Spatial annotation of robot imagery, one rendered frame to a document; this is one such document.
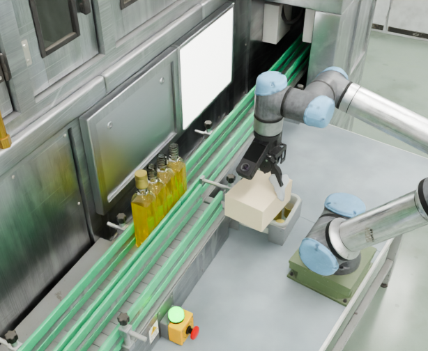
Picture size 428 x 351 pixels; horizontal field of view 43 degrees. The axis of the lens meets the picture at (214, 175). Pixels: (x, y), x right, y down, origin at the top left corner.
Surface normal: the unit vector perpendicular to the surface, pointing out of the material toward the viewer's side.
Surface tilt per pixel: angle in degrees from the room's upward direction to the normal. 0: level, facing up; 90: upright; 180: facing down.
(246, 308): 0
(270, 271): 0
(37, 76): 90
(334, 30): 90
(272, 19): 90
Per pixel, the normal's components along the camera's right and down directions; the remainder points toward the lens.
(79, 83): 0.89, 0.29
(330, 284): -0.58, 0.51
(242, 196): 0.00, -0.78
